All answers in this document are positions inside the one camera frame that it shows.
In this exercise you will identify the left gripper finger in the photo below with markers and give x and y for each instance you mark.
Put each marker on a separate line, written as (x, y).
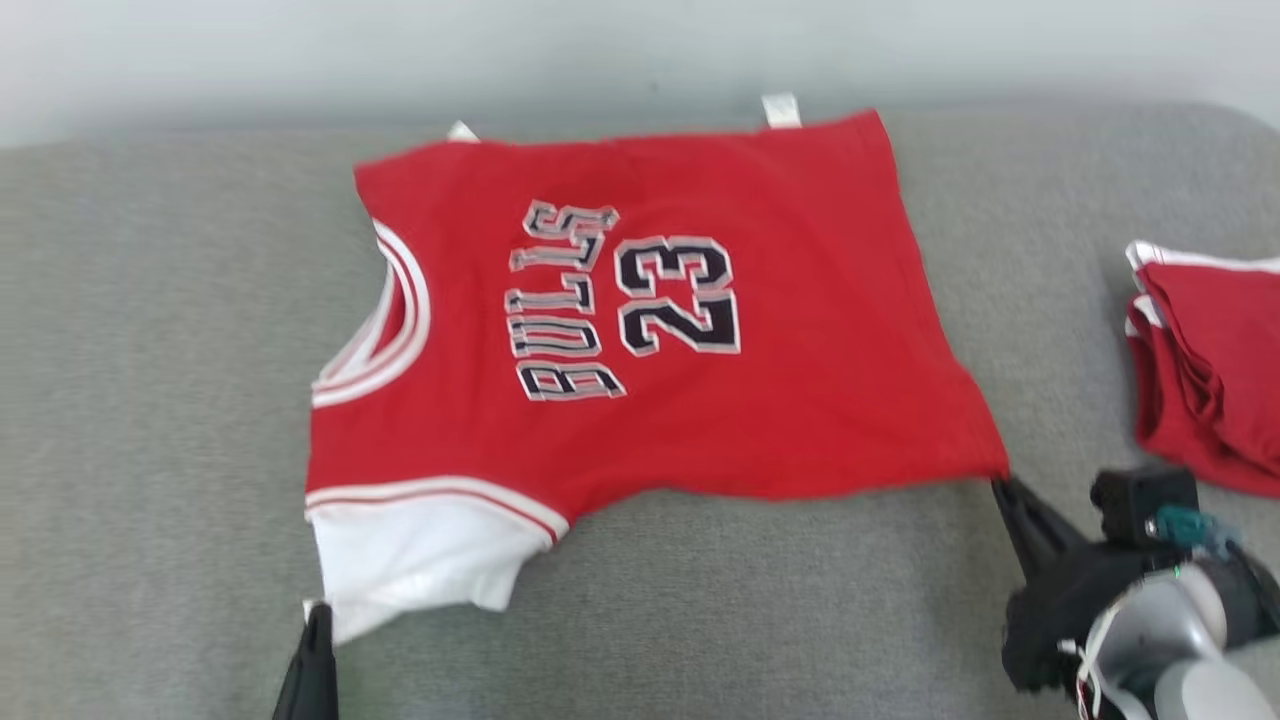
(325, 675)
(293, 680)

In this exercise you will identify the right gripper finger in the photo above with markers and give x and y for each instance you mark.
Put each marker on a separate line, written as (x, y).
(1052, 530)
(1022, 535)

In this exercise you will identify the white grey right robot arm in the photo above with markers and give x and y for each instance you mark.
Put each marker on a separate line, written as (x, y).
(1180, 650)

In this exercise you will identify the red shorts with white waistband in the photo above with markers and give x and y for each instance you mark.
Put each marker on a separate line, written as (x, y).
(1220, 360)

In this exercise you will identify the red Bulls 23 jersey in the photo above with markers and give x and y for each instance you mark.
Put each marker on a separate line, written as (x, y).
(800, 350)

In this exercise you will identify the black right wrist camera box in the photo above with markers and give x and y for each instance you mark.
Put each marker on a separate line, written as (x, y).
(1140, 500)

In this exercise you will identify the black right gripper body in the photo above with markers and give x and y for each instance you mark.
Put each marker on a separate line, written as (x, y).
(1060, 615)

